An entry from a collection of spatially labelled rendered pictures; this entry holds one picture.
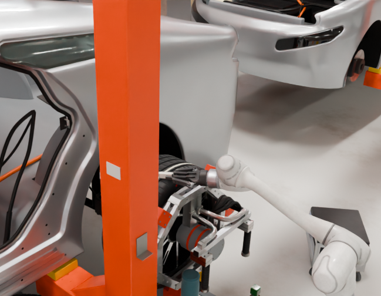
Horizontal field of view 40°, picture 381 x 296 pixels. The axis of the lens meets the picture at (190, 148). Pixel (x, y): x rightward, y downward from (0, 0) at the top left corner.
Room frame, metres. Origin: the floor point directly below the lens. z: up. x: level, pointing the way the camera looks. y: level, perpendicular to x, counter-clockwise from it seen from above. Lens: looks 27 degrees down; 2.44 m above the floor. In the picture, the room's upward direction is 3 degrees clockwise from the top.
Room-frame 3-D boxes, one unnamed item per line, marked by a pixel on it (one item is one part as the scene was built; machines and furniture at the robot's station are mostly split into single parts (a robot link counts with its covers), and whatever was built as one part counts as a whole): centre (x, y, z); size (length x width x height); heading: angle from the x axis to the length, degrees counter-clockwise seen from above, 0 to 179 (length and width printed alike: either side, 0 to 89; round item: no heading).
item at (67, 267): (2.05, 0.63, 0.70); 0.14 x 0.14 x 0.05; 52
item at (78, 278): (1.94, 0.49, 0.69); 0.52 x 0.17 x 0.35; 52
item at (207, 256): (1.88, -0.07, 0.93); 0.09 x 0.05 x 0.05; 52
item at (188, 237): (2.10, -0.07, 0.85); 0.21 x 0.14 x 0.14; 52
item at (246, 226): (2.15, -0.28, 0.93); 0.09 x 0.05 x 0.05; 52
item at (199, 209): (2.14, -0.17, 1.03); 0.19 x 0.18 x 0.11; 52
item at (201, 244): (1.99, -0.05, 1.03); 0.19 x 0.18 x 0.11; 52
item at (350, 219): (3.03, -1.05, 0.17); 0.43 x 0.36 x 0.34; 176
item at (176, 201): (2.14, -0.01, 0.85); 0.54 x 0.07 x 0.54; 142
